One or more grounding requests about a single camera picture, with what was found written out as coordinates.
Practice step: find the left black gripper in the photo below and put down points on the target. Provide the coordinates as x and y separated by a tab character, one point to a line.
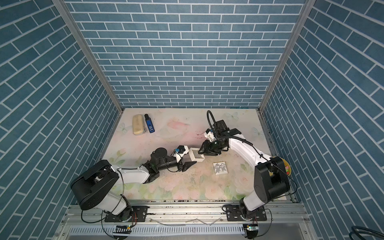
185	166

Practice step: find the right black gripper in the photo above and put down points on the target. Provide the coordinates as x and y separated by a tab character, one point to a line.
207	149

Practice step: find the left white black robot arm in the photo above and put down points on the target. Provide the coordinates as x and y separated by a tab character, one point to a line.
93	188

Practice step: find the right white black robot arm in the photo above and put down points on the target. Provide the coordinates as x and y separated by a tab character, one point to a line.
270	177

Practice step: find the beige zippered pencil case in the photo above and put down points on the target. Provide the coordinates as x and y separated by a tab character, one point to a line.
138	125

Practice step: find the yellow pen cup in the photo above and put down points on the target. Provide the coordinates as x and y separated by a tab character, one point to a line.
288	168

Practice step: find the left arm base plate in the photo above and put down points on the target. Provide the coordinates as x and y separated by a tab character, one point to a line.
134	214

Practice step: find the aluminium front rail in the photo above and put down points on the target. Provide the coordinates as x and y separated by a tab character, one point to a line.
190	220

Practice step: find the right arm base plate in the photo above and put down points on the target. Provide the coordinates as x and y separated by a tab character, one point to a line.
236	213

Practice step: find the aluminium corner post right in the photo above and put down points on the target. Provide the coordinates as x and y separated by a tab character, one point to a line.
304	14

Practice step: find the aluminium corner post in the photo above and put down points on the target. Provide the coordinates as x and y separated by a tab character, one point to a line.
304	14
76	32

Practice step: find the black cable coil corner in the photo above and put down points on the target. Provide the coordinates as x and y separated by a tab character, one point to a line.
361	233

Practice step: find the aluminium corner post left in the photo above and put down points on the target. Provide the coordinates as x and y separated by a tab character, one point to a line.
76	32

